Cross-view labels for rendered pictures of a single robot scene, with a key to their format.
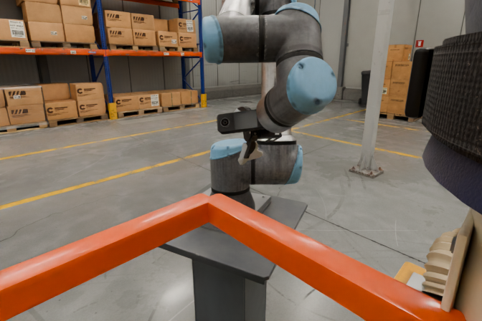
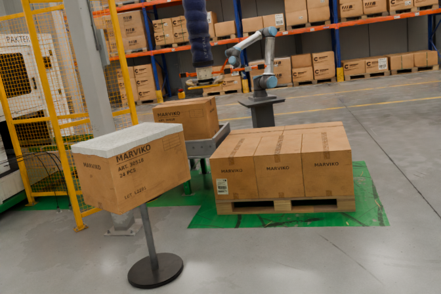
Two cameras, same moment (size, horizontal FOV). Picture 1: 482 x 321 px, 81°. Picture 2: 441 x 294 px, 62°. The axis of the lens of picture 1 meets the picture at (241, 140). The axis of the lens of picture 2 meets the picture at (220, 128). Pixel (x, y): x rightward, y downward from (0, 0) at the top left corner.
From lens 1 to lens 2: 4.08 m
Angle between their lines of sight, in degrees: 54
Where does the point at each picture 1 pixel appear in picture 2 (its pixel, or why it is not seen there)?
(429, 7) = not seen: outside the picture
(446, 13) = not seen: outside the picture
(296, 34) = (232, 52)
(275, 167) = (263, 81)
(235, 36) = (227, 52)
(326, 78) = (232, 59)
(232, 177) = (255, 84)
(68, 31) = (310, 14)
